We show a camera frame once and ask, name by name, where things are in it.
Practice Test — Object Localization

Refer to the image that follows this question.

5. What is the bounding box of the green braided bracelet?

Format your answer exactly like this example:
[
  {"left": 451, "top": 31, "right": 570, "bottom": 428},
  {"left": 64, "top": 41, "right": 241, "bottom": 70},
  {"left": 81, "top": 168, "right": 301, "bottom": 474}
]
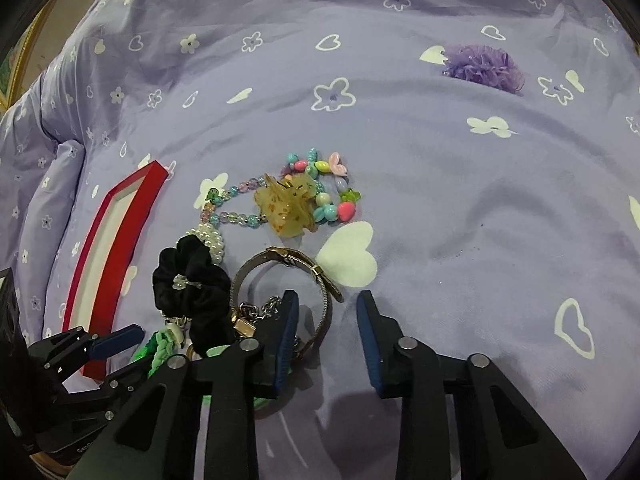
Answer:
[{"left": 131, "top": 326, "right": 191, "bottom": 380}]

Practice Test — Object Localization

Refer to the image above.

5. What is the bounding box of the gold square wrist watch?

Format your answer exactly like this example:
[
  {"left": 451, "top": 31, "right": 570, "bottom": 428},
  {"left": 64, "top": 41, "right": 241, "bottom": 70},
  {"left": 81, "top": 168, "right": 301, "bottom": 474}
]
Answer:
[{"left": 230, "top": 246, "right": 345, "bottom": 364}]

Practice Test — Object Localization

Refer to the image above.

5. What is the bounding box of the black velvet scrunchie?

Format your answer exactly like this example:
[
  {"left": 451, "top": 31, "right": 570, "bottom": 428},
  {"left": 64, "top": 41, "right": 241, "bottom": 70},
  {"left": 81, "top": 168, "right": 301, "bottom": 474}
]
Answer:
[{"left": 152, "top": 235, "right": 236, "bottom": 356}]

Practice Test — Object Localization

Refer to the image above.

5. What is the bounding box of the yellow translucent hair claw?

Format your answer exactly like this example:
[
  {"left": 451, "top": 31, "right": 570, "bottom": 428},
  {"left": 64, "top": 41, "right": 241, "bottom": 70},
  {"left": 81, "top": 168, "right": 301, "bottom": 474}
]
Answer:
[{"left": 254, "top": 174, "right": 317, "bottom": 238}]

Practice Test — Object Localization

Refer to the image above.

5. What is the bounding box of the colourful chunky bead bracelet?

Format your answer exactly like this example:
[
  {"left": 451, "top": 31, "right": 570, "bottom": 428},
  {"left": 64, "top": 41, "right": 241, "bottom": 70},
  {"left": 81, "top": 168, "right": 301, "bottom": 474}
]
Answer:
[{"left": 280, "top": 147, "right": 362, "bottom": 226}]

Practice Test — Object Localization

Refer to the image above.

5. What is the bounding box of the red jewelry tray box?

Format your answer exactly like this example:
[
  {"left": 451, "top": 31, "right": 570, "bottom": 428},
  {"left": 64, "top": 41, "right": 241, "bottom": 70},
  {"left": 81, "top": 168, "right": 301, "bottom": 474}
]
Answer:
[{"left": 60, "top": 159, "right": 170, "bottom": 380}]

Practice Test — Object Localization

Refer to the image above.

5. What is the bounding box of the purple floral bed duvet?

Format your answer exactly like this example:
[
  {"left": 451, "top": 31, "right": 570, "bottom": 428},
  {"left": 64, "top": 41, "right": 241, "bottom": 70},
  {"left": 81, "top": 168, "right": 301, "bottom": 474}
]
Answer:
[{"left": 1, "top": 0, "right": 639, "bottom": 479}]

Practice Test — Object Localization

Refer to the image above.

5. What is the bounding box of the white pearl bracelet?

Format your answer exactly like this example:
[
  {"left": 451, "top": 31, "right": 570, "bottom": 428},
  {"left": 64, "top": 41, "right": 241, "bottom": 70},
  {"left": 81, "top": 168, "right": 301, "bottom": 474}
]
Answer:
[{"left": 185, "top": 222, "right": 228, "bottom": 265}]

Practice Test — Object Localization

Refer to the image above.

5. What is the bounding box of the gold picture frame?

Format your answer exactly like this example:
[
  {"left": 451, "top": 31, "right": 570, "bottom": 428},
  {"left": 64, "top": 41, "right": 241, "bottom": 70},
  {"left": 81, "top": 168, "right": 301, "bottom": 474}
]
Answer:
[{"left": 0, "top": 4, "right": 49, "bottom": 113}]

